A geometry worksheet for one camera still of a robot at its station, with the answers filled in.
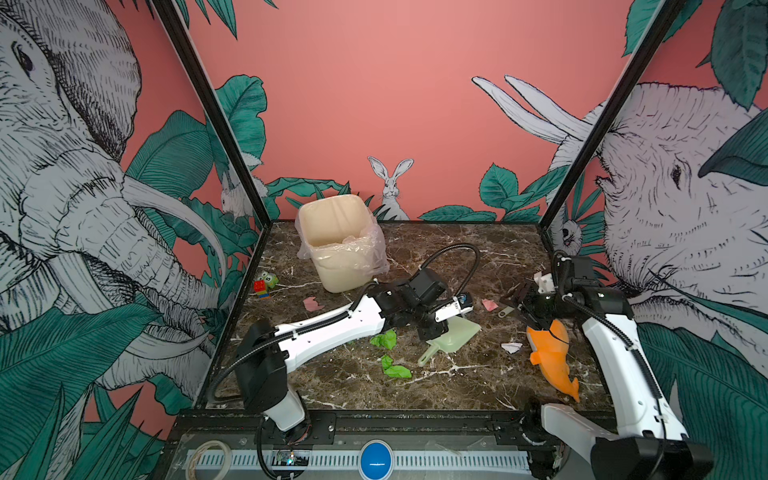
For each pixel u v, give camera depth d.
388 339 0.88
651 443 0.37
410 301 0.57
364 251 0.80
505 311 0.93
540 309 0.64
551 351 0.80
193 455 0.70
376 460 0.69
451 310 0.64
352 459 0.70
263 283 0.97
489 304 0.95
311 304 0.97
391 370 0.82
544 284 0.67
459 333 0.75
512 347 0.88
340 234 1.03
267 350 0.42
